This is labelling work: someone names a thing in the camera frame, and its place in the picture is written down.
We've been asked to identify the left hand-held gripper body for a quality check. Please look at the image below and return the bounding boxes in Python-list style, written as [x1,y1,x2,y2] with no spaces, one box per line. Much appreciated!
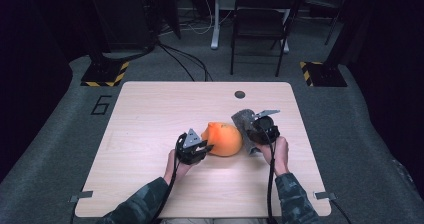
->
[175,127,210,166]

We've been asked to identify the person's left hand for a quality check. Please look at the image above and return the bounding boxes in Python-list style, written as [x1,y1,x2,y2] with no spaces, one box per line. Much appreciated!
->
[162,148,198,186]

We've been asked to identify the black cabinet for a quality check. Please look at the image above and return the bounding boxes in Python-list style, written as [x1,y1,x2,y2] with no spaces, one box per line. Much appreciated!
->
[84,0,158,52]

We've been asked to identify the thin black table cable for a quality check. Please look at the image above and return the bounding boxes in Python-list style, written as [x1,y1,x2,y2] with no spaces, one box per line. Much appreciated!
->
[329,198,353,224]

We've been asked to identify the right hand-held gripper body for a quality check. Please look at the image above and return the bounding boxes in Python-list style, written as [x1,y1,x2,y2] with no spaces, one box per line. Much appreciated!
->
[247,109,281,146]

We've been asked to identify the white desk leg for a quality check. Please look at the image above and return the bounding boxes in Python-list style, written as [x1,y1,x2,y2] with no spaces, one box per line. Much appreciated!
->
[210,0,222,51]

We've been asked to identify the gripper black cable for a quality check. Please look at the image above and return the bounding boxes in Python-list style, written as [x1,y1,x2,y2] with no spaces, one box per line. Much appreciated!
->
[257,123,280,224]
[149,133,188,224]

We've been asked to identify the grey tape strip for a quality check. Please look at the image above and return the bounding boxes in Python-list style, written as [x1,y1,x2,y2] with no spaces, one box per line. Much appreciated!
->
[69,190,95,204]
[313,190,338,201]

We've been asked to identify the black folding chair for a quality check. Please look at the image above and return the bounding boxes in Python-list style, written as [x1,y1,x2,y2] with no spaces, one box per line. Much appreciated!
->
[229,0,302,78]

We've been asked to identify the white floor cable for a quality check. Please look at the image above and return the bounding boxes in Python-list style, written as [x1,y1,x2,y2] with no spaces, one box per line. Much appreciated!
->
[184,0,235,36]

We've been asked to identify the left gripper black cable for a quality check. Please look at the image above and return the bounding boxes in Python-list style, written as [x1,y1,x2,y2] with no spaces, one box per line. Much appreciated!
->
[149,133,188,224]

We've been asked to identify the black floor cables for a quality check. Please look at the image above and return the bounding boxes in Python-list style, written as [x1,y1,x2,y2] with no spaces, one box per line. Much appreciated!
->
[155,40,214,83]

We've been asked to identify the orange plush toy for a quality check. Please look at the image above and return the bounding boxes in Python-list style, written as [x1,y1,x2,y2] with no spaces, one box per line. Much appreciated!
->
[200,121,244,158]

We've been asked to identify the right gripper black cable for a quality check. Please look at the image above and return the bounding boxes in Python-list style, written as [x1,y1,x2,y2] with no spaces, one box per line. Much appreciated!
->
[257,123,280,224]

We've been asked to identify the black striped stand base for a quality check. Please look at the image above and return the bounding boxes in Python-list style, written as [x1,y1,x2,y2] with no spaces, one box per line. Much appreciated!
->
[299,61,349,88]
[80,59,130,88]

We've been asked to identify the person's right hand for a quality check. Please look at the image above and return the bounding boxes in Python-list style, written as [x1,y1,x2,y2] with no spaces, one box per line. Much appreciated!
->
[255,135,291,177]

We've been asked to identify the grey cloth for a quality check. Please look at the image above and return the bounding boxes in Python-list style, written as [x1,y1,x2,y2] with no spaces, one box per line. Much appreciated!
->
[230,108,263,156]

